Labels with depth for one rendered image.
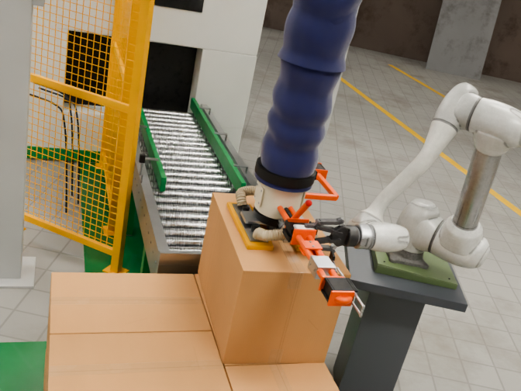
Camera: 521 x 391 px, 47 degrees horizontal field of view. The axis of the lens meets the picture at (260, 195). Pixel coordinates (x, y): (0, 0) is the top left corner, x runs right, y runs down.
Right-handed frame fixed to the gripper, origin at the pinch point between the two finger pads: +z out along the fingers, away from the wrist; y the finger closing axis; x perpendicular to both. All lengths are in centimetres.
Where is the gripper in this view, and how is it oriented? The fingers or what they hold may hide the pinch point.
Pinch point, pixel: (301, 233)
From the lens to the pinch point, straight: 208.1
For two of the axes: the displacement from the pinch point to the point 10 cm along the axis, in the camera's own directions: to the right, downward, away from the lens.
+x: -2.8, -4.4, 8.5
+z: -9.4, -0.7, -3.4
